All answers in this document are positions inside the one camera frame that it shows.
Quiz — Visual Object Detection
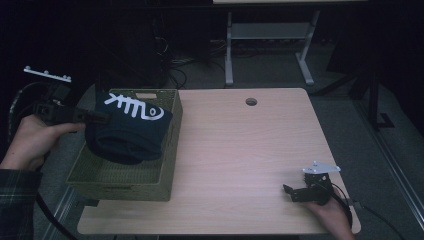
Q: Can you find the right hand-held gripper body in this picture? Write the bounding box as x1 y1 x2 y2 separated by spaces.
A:
289 160 342 205

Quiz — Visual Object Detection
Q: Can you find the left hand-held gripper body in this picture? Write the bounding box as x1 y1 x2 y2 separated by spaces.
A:
23 65 85 127

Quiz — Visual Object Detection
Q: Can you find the dark navy fishbone-print shirt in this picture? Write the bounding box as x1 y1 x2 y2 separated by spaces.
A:
84 91 174 166

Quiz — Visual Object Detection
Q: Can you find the green woven basket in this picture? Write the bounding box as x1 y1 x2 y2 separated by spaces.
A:
65 88 184 202

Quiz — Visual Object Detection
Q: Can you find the person's right hand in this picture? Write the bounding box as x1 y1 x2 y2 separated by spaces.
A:
304 195 357 240

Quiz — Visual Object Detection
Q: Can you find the person's left hand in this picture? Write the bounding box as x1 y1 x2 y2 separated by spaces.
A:
0 114 86 172

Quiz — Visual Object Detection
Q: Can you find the right hand-held gripper black cable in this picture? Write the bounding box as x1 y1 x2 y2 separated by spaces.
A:
330 182 354 228

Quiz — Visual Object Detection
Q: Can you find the thin black cable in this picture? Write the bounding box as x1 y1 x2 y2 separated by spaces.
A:
352 199 398 240

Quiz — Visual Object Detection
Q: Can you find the grey floor rail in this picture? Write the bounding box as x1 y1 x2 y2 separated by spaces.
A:
352 99 424 232
41 185 78 240

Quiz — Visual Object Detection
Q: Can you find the bundle of black cables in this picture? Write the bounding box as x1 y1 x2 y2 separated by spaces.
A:
154 34 228 90

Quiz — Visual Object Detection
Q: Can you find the white metal frame table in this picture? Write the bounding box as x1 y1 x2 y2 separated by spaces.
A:
212 0 368 87

